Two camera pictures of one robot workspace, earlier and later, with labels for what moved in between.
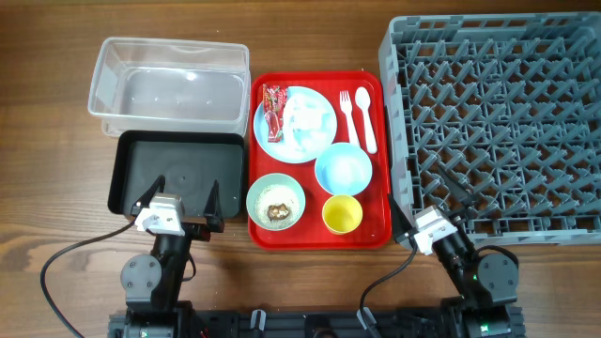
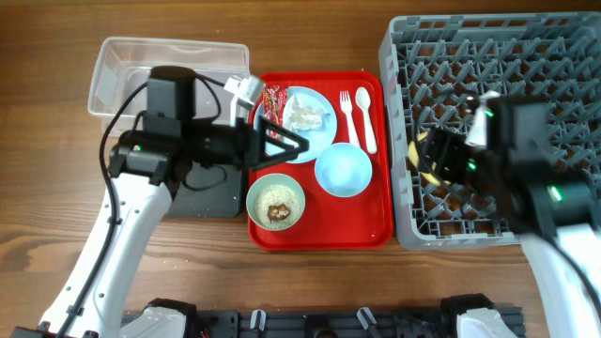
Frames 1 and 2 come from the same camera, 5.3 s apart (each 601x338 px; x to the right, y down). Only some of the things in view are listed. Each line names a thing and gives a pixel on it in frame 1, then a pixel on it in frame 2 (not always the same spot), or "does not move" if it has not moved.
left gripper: x=213 y=214 -> x=239 y=155
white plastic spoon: x=363 y=99 does not move
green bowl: x=275 y=201 does not move
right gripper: x=407 y=237 -> x=444 y=157
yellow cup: x=342 y=214 -> x=413 y=154
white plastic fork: x=346 y=109 does not move
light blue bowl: x=344 y=169 does not move
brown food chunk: x=277 y=211 does not move
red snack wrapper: x=273 y=99 does not move
